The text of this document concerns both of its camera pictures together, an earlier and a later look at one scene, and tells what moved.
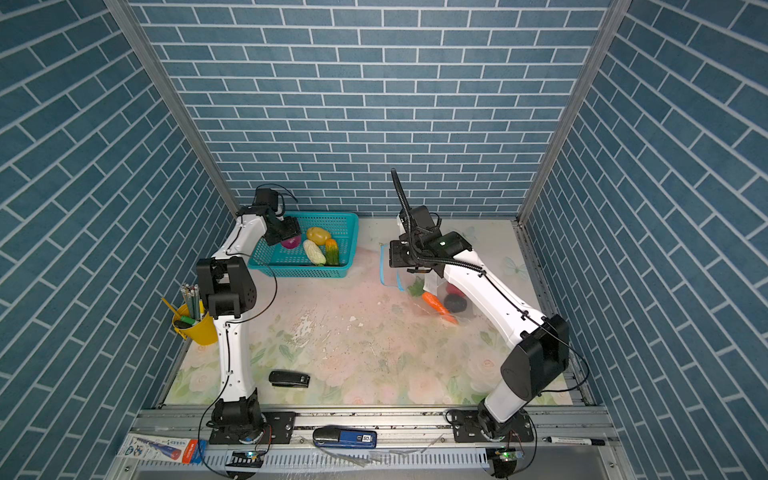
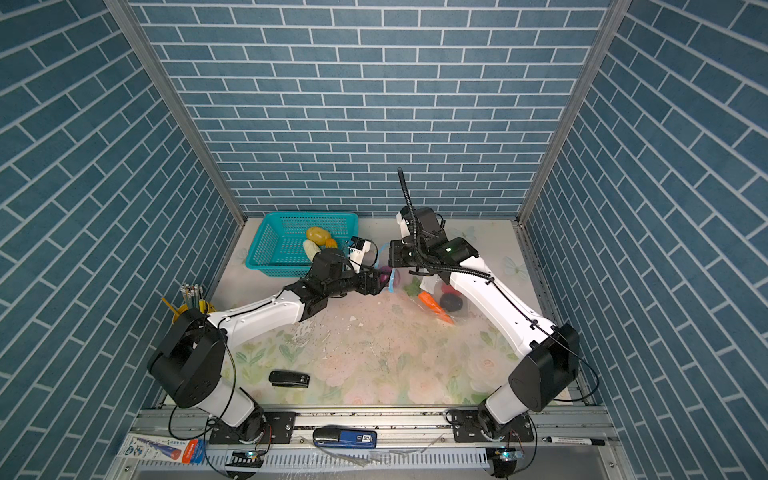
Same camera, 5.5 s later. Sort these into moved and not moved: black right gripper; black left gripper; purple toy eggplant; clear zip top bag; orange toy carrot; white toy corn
Moved: purple toy eggplant; black left gripper
Not moved: white toy corn; orange toy carrot; clear zip top bag; black right gripper
